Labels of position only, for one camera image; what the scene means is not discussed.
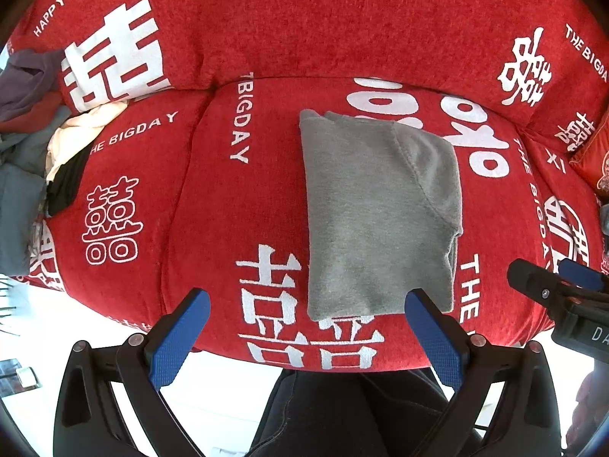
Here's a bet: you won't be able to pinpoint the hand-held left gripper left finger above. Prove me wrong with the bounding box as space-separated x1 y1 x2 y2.
53 288 212 457

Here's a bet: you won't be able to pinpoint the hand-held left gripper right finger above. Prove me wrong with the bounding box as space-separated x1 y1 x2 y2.
403 288 564 457

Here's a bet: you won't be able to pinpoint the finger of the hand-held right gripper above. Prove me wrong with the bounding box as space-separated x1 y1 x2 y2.
559 257 609 292
507 258 579 306

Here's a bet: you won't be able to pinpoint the grey knit sweater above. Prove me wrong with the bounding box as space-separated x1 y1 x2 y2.
299 109 464 322

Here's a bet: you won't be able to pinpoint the person's right hand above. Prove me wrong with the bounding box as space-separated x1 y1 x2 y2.
564 364 609 451

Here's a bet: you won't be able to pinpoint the person's black trousers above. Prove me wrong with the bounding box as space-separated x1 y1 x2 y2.
247 369 481 457

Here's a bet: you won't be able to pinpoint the red embroidered cushion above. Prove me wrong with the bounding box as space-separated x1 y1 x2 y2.
568 109 609 196

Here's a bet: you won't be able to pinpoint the black cloth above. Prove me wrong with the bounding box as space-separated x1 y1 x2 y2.
46 150 93 217

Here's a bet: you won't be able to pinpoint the grey-blue garment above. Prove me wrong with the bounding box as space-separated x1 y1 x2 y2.
0 105 72 277

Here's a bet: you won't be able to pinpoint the cream cloth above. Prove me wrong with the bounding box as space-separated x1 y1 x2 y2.
45 101 129 182

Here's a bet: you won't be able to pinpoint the dark red cloth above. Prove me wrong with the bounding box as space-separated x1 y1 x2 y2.
0 90 65 134

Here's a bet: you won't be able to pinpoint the purple cloth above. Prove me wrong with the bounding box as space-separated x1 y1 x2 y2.
0 49 65 122

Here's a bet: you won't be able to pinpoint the red printed sofa cover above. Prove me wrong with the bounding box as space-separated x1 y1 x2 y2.
0 0 609 373

